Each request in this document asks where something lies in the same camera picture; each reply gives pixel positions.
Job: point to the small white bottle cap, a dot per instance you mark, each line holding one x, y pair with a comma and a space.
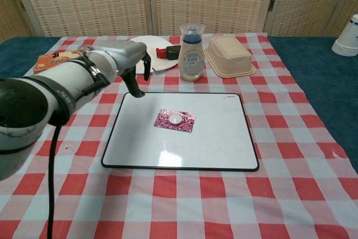
175, 120

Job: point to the red white checkered tablecloth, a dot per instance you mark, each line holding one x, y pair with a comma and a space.
179, 199

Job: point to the orange biscuit box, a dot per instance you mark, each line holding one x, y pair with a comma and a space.
51, 61

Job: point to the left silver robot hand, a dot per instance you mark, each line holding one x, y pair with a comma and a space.
127, 54

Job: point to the pink candy wrapper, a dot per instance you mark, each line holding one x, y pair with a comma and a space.
187, 125

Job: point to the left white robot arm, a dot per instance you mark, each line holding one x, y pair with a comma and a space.
42, 102

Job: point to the woven folding screen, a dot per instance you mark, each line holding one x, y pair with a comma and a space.
92, 1

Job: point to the white rectangular board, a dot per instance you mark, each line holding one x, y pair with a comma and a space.
195, 149

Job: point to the white paper cup stack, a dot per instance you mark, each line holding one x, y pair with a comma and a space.
348, 40

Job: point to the blue table cover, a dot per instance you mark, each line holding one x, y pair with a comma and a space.
321, 82

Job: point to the clear dressing bottle blue cap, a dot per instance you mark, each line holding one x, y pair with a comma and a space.
191, 60

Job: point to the beige plastic container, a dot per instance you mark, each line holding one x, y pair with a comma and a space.
229, 53

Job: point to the white paper plate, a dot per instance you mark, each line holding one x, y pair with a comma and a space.
160, 62

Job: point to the dark bottle with red cap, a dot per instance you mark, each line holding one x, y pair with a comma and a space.
172, 52

